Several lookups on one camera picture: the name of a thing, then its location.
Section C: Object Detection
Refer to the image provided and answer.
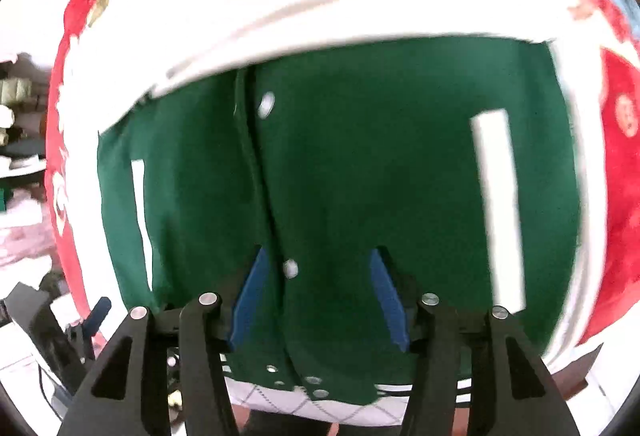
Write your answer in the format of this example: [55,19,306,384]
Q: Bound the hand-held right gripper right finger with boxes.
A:
[369,246,582,436]

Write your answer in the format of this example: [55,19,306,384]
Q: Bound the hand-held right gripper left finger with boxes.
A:
[57,246,273,436]

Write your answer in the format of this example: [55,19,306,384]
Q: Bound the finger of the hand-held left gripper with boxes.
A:
[81,297,112,343]

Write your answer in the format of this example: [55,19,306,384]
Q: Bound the green jacket with white sleeves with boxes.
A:
[65,0,615,417]

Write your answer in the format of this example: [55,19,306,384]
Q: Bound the white lattice floral sheet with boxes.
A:
[224,376,418,428]

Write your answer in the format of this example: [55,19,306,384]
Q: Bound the red floral blanket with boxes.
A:
[44,0,640,357]

